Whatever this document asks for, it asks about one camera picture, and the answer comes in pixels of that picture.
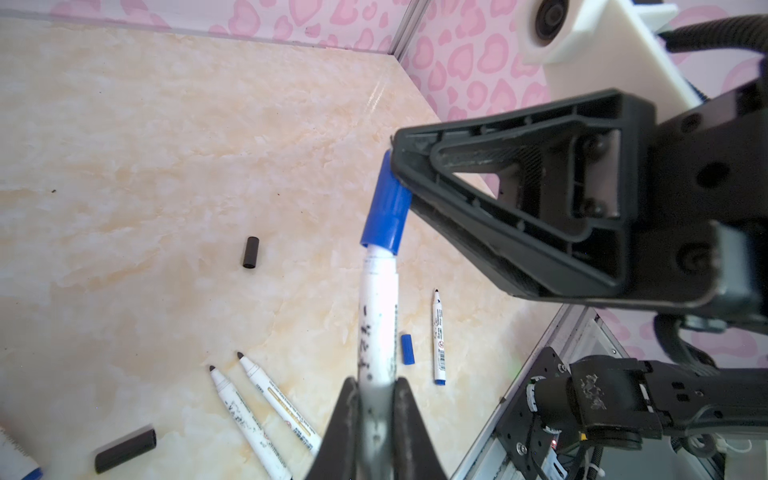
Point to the black pen cap upper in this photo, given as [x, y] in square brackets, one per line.
[251, 251]

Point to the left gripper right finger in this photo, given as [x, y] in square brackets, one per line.
[414, 455]

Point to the white marker far right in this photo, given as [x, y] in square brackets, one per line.
[439, 367]

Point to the white marker blue tip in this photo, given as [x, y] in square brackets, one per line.
[376, 369]

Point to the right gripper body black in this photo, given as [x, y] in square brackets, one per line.
[702, 249]

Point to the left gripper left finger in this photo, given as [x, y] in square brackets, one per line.
[337, 457]

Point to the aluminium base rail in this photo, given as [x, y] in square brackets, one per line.
[579, 400]

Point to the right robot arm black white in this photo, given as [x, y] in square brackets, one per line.
[592, 201]

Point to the white marker pen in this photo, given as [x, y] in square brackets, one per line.
[15, 462]

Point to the white marker centre left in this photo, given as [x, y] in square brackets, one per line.
[249, 426]

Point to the black pen cap small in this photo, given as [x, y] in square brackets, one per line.
[126, 449]

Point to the white marker centre right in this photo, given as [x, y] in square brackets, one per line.
[280, 403]

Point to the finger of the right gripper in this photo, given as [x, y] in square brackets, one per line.
[542, 201]

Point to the blue pen cap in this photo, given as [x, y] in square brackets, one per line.
[408, 355]
[388, 211]

